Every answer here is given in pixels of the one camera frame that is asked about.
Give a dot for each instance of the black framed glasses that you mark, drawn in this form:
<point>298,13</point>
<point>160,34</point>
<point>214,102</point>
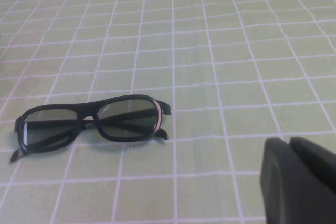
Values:
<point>89,108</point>

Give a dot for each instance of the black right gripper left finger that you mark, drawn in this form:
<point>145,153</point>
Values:
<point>286,187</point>

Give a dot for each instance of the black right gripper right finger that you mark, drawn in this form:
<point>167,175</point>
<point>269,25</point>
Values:
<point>320,163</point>

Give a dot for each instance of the green white-checked tablecloth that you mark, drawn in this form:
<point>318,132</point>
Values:
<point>183,37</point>

